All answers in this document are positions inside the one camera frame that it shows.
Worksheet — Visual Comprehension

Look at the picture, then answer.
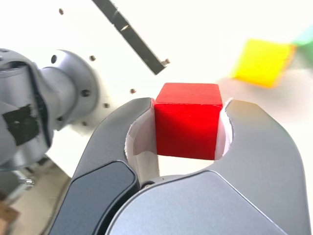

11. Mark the red cube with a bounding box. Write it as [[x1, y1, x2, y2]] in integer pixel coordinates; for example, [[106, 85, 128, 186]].
[[154, 82, 224, 161]]

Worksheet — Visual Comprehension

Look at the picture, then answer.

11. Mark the yellow cube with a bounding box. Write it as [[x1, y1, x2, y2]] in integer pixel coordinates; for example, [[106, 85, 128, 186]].
[[229, 38, 298, 89]]

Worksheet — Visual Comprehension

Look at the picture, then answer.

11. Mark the black tape strip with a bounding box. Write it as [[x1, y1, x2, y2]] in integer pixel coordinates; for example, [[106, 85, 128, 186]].
[[91, 0, 171, 76]]

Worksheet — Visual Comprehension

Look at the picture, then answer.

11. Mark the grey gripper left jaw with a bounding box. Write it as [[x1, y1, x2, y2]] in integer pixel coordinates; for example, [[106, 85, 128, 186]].
[[48, 97, 161, 235]]

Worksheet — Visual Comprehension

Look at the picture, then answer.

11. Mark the green cube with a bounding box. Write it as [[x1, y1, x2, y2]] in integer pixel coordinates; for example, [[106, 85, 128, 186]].
[[291, 26, 313, 53]]

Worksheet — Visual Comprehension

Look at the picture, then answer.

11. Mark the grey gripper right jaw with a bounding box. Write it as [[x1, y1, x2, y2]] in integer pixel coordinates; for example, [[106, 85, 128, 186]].
[[105, 97, 313, 235]]

